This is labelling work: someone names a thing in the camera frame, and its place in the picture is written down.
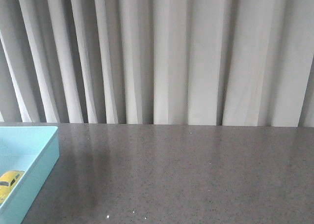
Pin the grey pleated curtain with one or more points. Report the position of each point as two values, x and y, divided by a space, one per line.
195 62

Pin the yellow toy beetle car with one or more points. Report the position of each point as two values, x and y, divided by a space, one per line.
7 183

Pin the light blue plastic box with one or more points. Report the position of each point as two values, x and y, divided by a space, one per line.
33 150

